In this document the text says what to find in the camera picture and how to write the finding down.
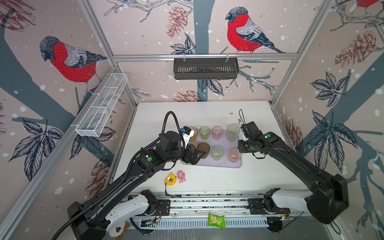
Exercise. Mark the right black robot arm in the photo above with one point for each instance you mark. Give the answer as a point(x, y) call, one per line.
point(327, 195)

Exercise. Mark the pink toy figure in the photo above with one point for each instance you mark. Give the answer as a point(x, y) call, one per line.
point(181, 177)

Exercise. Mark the light green textured glass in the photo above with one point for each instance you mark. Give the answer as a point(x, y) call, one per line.
point(217, 153)

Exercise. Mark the pink clear glass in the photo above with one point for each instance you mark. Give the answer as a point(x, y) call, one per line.
point(217, 132)

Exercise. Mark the yellow clear glass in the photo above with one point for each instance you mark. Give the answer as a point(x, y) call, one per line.
point(195, 135)

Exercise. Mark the yellow tape measure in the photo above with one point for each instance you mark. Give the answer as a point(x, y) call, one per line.
point(171, 180)

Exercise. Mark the pale green frosted glass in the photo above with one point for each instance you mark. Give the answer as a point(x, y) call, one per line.
point(232, 132)

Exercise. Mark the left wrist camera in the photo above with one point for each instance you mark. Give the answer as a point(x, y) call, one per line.
point(187, 133)

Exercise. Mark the aluminium rail frame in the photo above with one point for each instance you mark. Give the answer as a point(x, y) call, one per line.
point(192, 212)

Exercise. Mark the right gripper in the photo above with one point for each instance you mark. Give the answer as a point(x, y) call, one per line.
point(240, 143)

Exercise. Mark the olive brown glass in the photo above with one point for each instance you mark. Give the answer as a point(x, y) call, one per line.
point(204, 147)

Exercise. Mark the green snack packet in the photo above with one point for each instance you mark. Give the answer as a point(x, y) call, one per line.
point(217, 221)

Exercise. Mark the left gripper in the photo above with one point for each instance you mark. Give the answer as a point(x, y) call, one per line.
point(195, 158)

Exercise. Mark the plush toy dog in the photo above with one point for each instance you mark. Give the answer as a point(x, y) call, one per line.
point(119, 231)

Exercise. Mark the black wall basket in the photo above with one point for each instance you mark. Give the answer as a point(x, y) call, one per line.
point(206, 69)

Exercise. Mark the brown textured glass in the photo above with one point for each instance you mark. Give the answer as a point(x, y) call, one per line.
point(192, 148)

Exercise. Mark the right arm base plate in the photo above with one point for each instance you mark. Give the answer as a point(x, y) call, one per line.
point(259, 206)

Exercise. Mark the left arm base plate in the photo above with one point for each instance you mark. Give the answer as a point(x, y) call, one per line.
point(163, 208)

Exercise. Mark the lilac plastic tray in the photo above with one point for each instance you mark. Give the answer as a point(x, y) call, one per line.
point(225, 145)

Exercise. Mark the pink textured glass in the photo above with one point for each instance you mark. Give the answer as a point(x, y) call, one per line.
point(234, 155)

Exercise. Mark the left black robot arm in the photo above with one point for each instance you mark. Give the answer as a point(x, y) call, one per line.
point(92, 219)

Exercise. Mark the green clear glass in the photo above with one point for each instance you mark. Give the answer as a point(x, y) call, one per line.
point(204, 133)

